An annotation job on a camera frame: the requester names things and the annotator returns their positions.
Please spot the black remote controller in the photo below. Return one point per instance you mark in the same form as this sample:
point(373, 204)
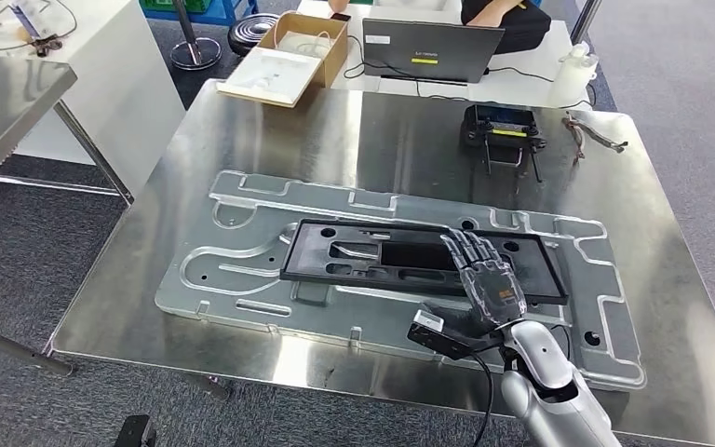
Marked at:
point(502, 123)

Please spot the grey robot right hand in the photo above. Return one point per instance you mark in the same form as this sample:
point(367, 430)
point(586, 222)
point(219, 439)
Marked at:
point(493, 290)

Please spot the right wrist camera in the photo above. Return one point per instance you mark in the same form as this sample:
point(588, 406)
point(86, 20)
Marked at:
point(438, 342)

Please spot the dark grey floor carpet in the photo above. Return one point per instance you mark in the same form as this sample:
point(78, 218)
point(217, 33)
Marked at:
point(24, 259)

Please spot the white foam tray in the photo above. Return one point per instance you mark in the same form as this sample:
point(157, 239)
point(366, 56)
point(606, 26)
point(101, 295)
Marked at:
point(271, 74)

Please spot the white plastic jug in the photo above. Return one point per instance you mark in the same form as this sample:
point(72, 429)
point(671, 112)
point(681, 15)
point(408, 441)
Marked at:
point(570, 80)

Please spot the brown cardboard box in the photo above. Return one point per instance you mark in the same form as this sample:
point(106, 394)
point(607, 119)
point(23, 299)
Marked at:
point(333, 62)

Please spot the black plastic car part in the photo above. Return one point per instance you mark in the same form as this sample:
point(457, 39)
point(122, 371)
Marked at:
point(536, 271)

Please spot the person's hand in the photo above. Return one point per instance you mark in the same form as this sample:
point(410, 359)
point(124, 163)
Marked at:
point(338, 5)

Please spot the green plastic crate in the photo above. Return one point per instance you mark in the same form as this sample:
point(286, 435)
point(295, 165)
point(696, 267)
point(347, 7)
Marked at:
point(160, 5)

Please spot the grey metal fixture plate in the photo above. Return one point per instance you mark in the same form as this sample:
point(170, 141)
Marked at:
point(364, 314)

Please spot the person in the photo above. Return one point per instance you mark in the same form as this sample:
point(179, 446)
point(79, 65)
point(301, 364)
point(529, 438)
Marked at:
point(518, 31)

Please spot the blue white packet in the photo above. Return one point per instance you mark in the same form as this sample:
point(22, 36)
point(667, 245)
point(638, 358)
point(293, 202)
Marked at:
point(30, 15)

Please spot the stainless steel workbench table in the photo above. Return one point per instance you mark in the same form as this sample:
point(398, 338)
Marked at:
point(271, 142)

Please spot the black phone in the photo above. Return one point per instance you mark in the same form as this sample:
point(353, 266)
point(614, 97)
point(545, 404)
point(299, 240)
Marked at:
point(340, 17)

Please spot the black round ribbed base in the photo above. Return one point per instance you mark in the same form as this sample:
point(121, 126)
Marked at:
point(246, 34)

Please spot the chrome stanchion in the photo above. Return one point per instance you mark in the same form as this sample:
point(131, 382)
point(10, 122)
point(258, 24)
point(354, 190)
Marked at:
point(586, 18)
point(194, 55)

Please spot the dark grey laptop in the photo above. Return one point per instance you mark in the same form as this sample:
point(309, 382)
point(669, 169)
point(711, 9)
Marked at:
point(431, 52)

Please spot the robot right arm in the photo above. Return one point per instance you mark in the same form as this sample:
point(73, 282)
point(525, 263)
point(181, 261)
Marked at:
point(542, 370)

